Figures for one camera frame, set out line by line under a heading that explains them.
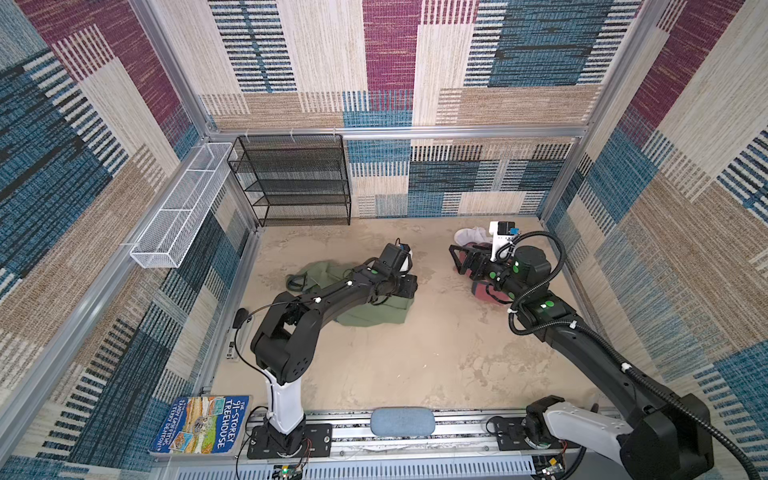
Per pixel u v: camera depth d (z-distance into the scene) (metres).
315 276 0.96
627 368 0.44
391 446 0.73
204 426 0.74
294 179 1.08
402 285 0.81
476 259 0.67
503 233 0.65
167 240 0.71
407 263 0.76
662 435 0.39
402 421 0.73
